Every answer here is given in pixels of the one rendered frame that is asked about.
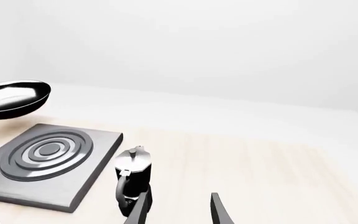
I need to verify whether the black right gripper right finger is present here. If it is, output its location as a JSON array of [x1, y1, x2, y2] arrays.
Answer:
[[210, 192, 235, 224]]

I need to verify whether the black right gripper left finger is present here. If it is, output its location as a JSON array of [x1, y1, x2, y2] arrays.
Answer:
[[123, 189, 152, 224]]

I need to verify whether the flat black stove plate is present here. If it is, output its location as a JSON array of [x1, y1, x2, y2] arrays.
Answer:
[[0, 123, 124, 214]]

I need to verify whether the black frying pan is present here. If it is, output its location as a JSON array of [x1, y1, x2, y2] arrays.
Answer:
[[0, 80, 52, 124]]

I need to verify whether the black and silver moka pot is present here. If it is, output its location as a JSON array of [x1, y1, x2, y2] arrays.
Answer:
[[114, 145, 153, 218]]

